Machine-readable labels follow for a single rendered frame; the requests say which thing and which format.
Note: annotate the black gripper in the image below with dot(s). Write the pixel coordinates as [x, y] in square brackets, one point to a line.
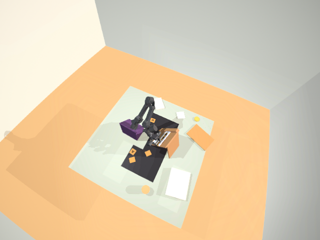
[149, 143]

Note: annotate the white flat card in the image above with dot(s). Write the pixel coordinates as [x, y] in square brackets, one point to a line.
[180, 115]

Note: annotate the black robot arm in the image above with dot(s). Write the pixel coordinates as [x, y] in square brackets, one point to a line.
[149, 102]

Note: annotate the white cylindrical jar with orange lid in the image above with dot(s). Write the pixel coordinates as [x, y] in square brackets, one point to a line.
[145, 189]

